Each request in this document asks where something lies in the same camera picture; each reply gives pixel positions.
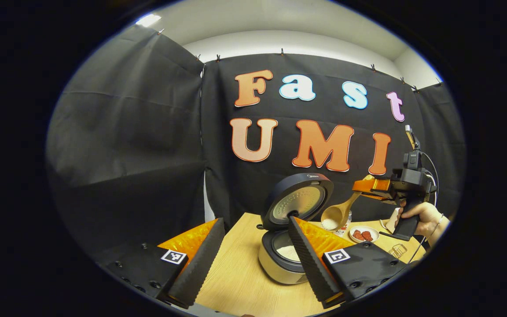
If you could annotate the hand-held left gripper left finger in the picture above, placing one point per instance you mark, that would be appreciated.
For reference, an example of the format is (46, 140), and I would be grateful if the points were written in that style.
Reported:
(203, 259)

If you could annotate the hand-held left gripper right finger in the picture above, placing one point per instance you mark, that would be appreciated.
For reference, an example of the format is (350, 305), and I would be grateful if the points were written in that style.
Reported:
(308, 264)

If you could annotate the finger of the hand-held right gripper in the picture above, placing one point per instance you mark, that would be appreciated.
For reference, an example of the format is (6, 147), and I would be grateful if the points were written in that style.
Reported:
(370, 186)
(381, 197)

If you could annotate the white rice heap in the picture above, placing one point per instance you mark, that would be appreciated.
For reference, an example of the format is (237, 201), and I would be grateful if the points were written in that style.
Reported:
(286, 254)

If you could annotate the wooden spoon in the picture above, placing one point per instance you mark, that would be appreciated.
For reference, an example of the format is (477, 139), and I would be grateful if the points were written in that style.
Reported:
(337, 211)

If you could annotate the white rice spoonful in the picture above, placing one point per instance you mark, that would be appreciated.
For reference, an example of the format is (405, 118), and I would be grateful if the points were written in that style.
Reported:
(330, 224)

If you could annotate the dark grey rice cooker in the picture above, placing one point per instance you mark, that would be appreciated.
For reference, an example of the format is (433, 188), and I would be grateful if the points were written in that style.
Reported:
(297, 202)

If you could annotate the white toaster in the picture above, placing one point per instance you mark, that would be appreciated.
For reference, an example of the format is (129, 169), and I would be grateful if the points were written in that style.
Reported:
(392, 220)

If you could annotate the white round plate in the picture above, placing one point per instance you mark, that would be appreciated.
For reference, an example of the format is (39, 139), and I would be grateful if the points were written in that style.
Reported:
(374, 232)

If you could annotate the red meat piece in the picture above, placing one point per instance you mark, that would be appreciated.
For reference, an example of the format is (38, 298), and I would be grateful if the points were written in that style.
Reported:
(368, 236)
(358, 235)

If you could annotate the clear plastic bottle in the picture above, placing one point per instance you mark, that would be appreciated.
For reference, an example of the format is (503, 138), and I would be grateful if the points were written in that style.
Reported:
(346, 226)

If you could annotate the ceiling light strip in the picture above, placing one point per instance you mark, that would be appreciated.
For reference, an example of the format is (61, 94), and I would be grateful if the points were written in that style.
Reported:
(148, 20)

